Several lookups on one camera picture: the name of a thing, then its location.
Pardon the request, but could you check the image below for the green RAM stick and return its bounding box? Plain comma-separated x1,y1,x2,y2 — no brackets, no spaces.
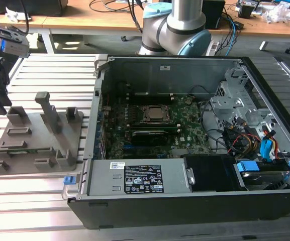
131,124,180,132
7,149,39,154

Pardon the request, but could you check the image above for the RAM slot with white clips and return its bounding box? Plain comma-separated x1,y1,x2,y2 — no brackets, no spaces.
126,97,174,102
126,92,174,97

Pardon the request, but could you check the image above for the RAM slot with black clips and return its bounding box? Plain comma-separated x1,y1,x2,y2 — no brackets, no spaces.
126,95,174,99
126,100,174,105

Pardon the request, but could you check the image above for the white crumpled paper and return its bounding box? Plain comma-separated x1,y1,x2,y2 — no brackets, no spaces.
5,7,32,23

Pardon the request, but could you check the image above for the large black box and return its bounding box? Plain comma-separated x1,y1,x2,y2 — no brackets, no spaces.
0,0,69,18

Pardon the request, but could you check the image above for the grey parts rack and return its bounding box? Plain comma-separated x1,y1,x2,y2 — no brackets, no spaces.
0,91,85,177

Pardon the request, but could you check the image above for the wooden desk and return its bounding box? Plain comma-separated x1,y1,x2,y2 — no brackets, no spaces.
0,0,290,55

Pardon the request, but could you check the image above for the blue case latch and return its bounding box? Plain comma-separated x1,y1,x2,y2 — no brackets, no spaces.
63,175,75,187

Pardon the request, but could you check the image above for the grey power supply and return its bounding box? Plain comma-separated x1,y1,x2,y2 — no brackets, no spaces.
85,158,194,200

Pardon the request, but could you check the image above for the metal socket cover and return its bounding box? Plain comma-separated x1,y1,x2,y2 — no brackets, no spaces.
141,105,171,123

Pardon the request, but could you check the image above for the silver CPU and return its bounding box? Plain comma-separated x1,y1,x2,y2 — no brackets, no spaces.
147,106,163,120

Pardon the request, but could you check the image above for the black graphics card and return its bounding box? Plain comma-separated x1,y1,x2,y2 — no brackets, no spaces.
131,129,170,147

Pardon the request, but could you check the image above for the black power supply label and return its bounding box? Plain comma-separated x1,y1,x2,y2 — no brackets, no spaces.
123,164,162,194

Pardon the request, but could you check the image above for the CPU socket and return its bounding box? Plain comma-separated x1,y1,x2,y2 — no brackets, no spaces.
139,104,172,125

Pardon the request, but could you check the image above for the green motherboard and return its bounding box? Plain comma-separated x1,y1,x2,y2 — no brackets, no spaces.
102,92,212,160

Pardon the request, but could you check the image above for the black and grey PC case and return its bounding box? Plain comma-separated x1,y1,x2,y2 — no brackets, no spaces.
61,53,290,230

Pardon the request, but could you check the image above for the white power strip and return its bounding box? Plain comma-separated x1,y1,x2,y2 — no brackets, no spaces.
204,41,221,57

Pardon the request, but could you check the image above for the tall black device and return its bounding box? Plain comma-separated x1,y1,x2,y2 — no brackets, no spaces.
204,0,227,31

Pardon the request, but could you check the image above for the grey metal drive cage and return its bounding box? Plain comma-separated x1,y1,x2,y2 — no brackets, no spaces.
209,67,284,162

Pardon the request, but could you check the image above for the small dark device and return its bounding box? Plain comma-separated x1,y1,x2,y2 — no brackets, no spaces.
237,0,261,19

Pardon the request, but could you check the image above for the blue disk carrier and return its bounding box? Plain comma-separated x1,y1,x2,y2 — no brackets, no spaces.
236,160,290,191

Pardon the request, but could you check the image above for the hard disk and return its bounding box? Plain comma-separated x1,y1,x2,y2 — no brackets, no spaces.
242,170,286,192

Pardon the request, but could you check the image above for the clear plastic bag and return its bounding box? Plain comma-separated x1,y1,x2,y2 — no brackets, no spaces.
262,2,290,25

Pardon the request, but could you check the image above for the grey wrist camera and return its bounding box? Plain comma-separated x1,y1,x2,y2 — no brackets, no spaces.
0,34,30,56

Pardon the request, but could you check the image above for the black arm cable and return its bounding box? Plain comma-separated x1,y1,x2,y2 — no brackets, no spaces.
130,0,145,35

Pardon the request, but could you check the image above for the red yellow power wire harness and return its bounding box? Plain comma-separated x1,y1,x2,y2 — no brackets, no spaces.
234,134,280,159

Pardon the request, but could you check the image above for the blue flat data cable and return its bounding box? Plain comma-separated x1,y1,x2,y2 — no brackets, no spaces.
259,127,276,162

